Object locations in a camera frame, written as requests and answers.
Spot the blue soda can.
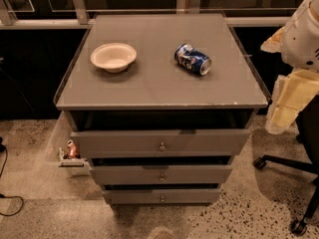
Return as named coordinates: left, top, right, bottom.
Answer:
left=174, top=44, right=211, bottom=76

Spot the grey drawer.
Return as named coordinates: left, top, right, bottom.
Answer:
left=102, top=183, right=221, bottom=205
left=90, top=156, right=231, bottom=185
left=71, top=129, right=249, bottom=158

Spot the clear plastic side bin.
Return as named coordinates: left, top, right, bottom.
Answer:
left=45, top=113, right=90, bottom=176

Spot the grey drawer cabinet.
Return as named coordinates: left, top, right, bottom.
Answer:
left=53, top=13, right=272, bottom=206

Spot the black office chair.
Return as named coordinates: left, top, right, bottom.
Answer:
left=253, top=95, right=319, bottom=237

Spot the grey top drawer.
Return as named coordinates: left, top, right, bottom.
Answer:
left=71, top=129, right=249, bottom=158

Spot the black floor cable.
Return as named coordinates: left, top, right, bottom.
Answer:
left=0, top=136, right=25, bottom=217

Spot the red bottle in bin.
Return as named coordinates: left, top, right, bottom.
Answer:
left=67, top=139, right=80, bottom=159

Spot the grey bottom drawer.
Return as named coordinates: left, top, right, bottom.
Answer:
left=102, top=183, right=221, bottom=205

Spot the white paper bowl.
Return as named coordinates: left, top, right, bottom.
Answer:
left=91, top=43, right=137, bottom=73

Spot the metal window railing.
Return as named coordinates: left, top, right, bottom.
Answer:
left=0, top=0, right=304, bottom=29

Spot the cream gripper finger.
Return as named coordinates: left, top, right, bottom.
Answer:
left=265, top=69, right=319, bottom=134
left=260, top=27, right=284, bottom=53

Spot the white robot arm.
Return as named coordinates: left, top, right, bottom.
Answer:
left=260, top=0, right=319, bottom=134

